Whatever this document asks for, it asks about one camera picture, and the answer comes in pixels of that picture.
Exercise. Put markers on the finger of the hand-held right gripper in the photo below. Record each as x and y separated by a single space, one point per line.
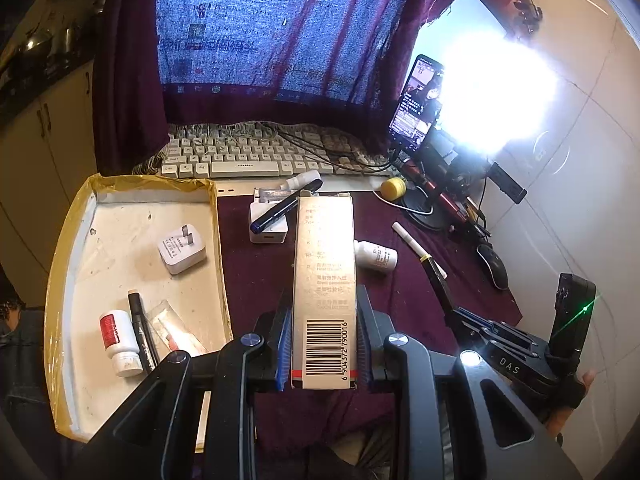
495 329
470 340

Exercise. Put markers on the black pen cream tip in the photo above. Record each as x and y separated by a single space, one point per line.
142 332

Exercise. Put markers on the black round-base stand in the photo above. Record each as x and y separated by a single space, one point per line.
425 215

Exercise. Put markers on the small white bottle red label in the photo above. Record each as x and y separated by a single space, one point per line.
119 342

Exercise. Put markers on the grey tube black cap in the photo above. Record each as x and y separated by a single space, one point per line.
270 194

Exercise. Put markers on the person's leg in jeans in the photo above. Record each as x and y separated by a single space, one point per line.
22 360

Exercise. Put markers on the black computer mouse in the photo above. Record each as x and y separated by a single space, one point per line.
492 265

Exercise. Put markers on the dark kitchen pots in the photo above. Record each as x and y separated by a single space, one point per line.
45 45

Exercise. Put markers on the beige keyboard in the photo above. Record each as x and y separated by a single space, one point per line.
250 152

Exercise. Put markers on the white bottle green label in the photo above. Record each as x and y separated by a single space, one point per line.
377 255

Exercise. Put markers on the silver carton box with barcode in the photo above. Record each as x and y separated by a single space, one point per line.
325 285

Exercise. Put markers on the bright lamp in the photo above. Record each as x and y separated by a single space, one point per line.
500 90

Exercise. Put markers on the person's right hand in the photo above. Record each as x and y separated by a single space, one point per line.
560 420

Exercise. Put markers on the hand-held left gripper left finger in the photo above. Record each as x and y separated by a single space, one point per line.
284 345

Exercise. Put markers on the white marker pen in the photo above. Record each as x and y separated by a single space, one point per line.
415 245

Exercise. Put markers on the white square adapter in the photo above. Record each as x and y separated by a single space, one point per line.
267 235

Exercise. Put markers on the beige cabinet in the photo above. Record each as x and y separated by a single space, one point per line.
45 160

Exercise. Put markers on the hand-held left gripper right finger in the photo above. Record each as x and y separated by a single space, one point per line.
365 360

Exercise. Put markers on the cardboard tray yellow tape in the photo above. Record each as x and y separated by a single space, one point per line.
120 260

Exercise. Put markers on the maroon table cloth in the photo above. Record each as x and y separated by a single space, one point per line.
250 280

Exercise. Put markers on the maroon handheld microphone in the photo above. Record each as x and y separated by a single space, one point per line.
440 195

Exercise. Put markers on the small white dropper bottle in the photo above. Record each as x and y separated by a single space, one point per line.
302 180

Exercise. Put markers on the computer monitor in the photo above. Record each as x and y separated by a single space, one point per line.
280 35

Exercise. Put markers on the black pen yellow band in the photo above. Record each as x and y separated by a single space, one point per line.
436 282

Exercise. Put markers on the clear plastic package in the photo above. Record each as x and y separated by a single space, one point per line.
175 327

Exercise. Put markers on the white plug charger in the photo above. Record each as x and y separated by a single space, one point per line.
181 250

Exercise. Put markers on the black smartphone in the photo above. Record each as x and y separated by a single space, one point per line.
417 105

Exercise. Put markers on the black marker pen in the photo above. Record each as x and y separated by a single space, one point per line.
280 210

